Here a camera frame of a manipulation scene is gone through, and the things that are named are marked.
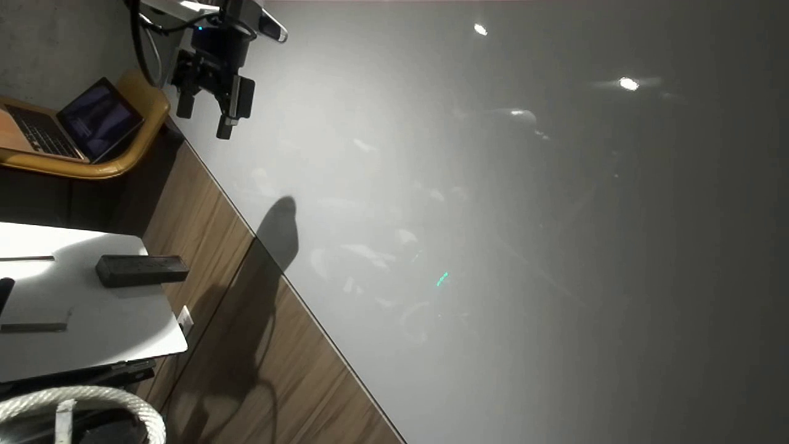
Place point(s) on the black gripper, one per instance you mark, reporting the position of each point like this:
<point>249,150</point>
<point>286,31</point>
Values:
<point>212,63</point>

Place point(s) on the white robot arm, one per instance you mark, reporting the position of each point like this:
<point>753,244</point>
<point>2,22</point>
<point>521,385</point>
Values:
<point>175,6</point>

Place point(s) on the large white whiteboard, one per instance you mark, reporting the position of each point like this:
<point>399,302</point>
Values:
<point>532,248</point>

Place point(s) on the open laptop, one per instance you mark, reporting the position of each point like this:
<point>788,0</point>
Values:
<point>89,124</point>

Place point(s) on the dark flat strip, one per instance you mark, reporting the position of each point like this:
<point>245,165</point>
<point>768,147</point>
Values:
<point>26,256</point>

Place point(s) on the white table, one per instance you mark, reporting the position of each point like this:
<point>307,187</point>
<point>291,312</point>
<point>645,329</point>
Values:
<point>81,335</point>

